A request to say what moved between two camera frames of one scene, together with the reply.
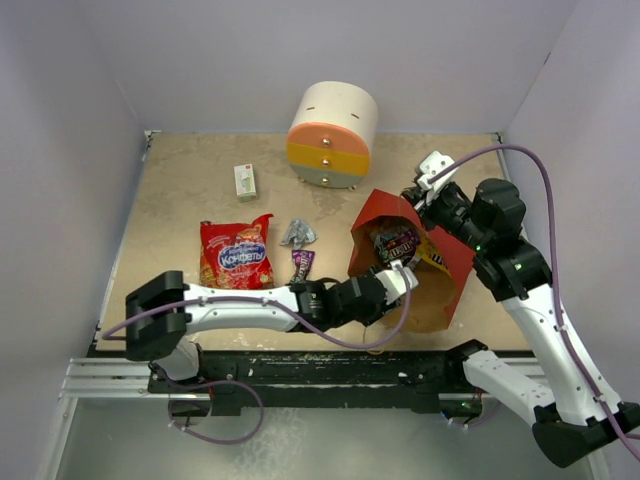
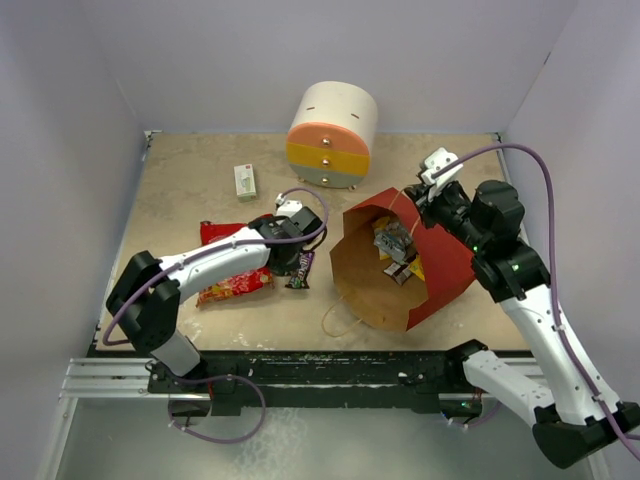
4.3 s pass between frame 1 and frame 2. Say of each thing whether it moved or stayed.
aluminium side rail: stayed
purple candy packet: stayed
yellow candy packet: moved
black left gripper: moved
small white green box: stayed
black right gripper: stayed
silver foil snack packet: moved
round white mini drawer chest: stayed
